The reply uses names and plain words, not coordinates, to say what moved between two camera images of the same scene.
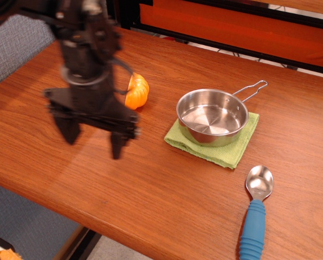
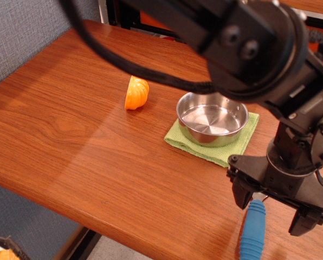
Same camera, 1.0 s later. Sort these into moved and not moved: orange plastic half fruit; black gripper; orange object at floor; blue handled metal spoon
Moved: black gripper
Not moved: orange plastic half fruit; orange object at floor; blue handled metal spoon
